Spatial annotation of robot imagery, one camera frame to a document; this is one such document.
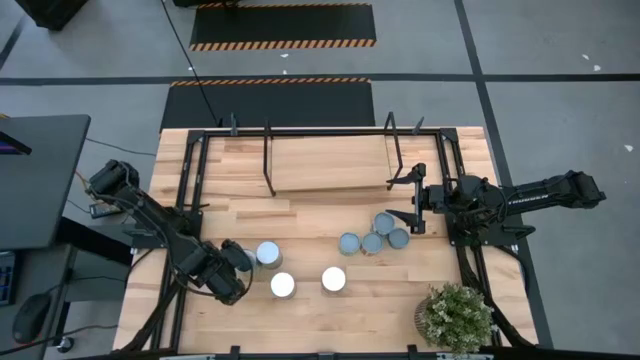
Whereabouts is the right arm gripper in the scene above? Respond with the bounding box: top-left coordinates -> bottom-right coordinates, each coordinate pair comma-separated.
384,162 -> 451,236

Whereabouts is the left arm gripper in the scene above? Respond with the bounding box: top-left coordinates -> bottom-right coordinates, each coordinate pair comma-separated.
192,238 -> 254,305

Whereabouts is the tall oranges can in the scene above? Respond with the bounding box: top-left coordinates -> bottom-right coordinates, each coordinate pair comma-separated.
255,240 -> 284,271

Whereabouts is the tall mixed vegetables can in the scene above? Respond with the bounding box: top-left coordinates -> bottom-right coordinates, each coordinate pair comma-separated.
269,271 -> 297,300

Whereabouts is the short teal can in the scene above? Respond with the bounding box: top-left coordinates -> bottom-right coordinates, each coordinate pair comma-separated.
338,231 -> 362,257
372,211 -> 397,236
387,227 -> 411,250
360,231 -> 385,256

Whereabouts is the potted plant in striped pot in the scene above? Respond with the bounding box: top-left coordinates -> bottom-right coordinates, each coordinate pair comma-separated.
413,282 -> 499,356

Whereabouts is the small black electronics box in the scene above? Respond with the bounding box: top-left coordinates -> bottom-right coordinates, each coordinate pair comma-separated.
89,202 -> 122,220

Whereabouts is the black mat hazard stripe edge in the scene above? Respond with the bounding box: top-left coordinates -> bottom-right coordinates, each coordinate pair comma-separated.
188,2 -> 377,52
159,77 -> 376,132

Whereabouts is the black computer mouse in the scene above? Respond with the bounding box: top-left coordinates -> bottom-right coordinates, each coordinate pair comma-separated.
12,292 -> 53,345

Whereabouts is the black keyboard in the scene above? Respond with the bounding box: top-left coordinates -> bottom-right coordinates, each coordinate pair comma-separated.
0,249 -> 19,307

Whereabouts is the desk computer screen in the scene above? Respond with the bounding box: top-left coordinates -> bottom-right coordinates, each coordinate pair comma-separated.
0,130 -> 33,156

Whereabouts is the black case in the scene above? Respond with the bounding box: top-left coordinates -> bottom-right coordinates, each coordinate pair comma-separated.
14,0 -> 90,31

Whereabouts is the wooden shelf black metal frame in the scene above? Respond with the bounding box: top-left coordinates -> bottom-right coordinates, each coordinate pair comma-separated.
262,110 -> 405,197

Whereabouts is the black aluminium table frame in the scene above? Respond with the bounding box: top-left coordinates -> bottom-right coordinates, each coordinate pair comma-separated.
119,127 -> 539,360

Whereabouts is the black floor cable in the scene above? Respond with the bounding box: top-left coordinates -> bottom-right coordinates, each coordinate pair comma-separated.
159,0 -> 224,127

